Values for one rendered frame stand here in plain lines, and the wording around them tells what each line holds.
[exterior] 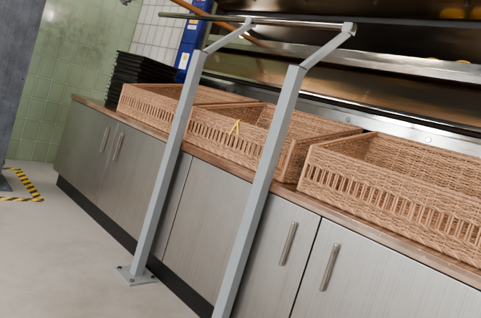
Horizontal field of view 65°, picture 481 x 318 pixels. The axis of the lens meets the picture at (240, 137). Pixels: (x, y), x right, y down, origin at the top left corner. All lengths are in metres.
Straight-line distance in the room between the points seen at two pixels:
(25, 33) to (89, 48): 0.83
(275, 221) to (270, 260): 0.12
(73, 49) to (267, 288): 2.27
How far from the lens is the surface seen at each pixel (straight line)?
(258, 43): 2.15
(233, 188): 1.33
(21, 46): 2.30
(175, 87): 2.29
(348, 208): 1.14
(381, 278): 1.07
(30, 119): 2.99
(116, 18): 3.13
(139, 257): 1.64
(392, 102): 1.66
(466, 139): 1.57
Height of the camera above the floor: 0.76
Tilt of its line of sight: 4 degrees down
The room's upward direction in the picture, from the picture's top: 17 degrees clockwise
